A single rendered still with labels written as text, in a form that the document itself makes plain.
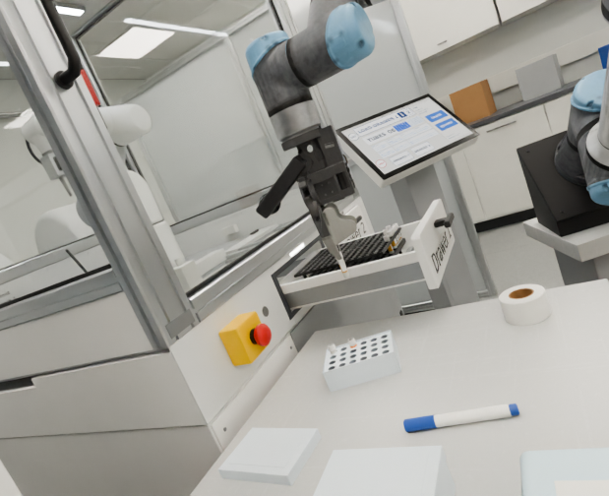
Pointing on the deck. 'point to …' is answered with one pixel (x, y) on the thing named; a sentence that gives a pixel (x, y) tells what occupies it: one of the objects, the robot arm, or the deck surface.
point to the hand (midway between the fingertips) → (334, 252)
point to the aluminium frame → (137, 239)
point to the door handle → (63, 46)
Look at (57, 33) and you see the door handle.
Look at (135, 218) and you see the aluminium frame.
